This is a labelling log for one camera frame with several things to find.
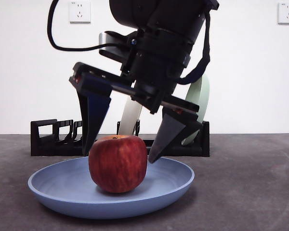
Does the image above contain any red apple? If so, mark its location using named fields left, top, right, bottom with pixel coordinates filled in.
left=88, top=134, right=148, bottom=194

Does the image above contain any blue plate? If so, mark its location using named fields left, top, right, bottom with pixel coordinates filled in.
left=27, top=155, right=196, bottom=219

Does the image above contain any white plate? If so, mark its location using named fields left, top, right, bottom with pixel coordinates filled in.
left=118, top=96, right=143, bottom=137

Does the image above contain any pale green plate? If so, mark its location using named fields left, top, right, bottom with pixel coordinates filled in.
left=182, top=73, right=211, bottom=146

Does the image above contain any black plate rack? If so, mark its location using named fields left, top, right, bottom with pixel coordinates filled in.
left=30, top=119, right=210, bottom=157

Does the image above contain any thick black sleeved cable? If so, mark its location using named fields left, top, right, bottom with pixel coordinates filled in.
left=179, top=9, right=212, bottom=85

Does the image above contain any white wall socket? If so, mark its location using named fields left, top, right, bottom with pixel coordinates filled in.
left=277, top=2, right=289, bottom=25
left=69, top=1, right=92, bottom=24

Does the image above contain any thin black cable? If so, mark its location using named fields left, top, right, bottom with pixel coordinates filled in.
left=47, top=0, right=102, bottom=51

